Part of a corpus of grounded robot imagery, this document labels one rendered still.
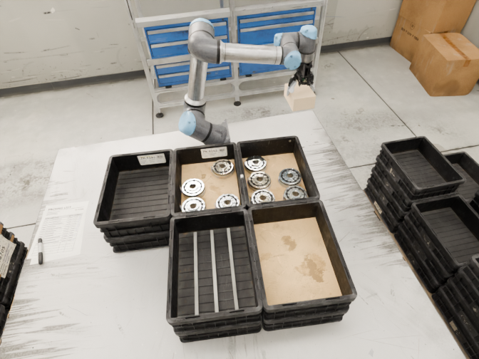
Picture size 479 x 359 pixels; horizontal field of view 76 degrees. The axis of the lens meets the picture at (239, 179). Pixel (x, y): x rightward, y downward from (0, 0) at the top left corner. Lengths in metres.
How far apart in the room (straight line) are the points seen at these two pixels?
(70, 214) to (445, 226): 2.01
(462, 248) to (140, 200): 1.69
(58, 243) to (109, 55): 2.80
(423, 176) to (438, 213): 0.23
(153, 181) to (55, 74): 2.97
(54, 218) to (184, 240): 0.73
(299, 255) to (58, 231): 1.11
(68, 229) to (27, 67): 2.93
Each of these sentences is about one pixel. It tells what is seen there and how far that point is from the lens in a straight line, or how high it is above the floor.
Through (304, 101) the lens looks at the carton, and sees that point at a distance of 1.71.
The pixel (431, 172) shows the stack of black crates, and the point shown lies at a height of 0.49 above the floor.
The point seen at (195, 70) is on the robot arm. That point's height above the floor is 1.17.
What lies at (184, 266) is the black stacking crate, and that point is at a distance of 1.23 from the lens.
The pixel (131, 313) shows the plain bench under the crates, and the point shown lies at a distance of 1.35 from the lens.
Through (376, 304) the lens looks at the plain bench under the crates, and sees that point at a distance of 1.36.
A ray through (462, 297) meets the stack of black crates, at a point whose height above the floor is 0.38.
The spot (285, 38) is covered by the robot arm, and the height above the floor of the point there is 1.30.
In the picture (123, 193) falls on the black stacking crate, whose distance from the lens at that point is 1.52.
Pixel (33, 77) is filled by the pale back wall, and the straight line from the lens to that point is 4.41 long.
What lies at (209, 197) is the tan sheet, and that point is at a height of 0.83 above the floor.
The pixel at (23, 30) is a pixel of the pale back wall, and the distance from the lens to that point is 4.17.
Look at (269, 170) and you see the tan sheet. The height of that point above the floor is 0.83.
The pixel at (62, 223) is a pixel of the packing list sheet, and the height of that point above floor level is 0.70.
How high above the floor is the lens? 1.90
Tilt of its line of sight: 48 degrees down
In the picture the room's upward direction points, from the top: 4 degrees counter-clockwise
